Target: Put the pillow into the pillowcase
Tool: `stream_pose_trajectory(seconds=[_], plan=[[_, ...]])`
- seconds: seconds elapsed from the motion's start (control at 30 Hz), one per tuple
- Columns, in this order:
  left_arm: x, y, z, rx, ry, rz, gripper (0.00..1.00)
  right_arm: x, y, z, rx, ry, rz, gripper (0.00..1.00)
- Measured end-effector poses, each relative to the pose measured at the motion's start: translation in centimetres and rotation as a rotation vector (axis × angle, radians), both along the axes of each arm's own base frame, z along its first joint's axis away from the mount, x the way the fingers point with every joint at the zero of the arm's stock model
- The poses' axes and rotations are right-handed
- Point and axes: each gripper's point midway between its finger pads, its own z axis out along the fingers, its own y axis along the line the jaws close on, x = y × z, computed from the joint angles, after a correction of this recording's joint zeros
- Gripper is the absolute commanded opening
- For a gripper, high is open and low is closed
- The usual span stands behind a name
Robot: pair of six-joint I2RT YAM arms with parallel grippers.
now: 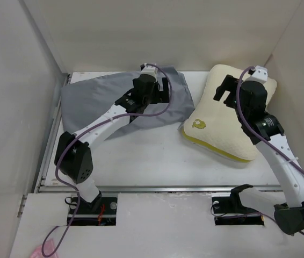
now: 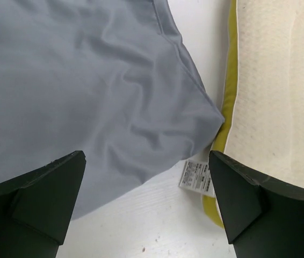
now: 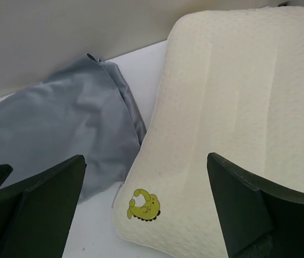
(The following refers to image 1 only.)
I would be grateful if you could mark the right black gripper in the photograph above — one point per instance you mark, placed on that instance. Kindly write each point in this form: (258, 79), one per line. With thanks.
(229, 84)

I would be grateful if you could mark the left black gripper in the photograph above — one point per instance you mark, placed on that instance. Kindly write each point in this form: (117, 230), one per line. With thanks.
(161, 97)

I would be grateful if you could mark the cream pillow yellow edge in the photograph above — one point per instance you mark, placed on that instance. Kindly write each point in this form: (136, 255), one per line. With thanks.
(215, 126)

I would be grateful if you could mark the grey pillowcase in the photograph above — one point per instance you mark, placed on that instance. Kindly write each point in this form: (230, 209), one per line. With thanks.
(85, 101)

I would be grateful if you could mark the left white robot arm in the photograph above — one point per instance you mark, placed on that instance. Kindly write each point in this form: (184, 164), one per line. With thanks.
(73, 156)

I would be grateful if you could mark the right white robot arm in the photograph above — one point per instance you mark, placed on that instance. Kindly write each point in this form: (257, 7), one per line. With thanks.
(268, 136)

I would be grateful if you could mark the pink plastic bag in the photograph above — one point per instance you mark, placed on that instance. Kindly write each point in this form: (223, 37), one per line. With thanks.
(48, 248)

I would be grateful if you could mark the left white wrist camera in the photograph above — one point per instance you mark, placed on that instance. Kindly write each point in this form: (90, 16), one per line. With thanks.
(148, 70)

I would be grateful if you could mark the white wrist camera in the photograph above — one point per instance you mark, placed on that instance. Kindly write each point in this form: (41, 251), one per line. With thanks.
(148, 70)
(258, 74)

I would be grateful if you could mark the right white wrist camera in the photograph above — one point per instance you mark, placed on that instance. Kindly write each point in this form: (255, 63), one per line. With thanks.
(258, 74)

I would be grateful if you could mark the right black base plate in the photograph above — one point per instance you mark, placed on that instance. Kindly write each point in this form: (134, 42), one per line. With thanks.
(226, 212)

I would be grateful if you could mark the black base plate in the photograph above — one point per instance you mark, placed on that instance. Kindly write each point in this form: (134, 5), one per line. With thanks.
(103, 213)
(226, 212)

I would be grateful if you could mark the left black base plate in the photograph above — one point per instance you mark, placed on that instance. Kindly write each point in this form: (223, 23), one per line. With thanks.
(103, 213)

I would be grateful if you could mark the aluminium rail frame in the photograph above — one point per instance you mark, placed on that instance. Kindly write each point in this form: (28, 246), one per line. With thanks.
(158, 160)

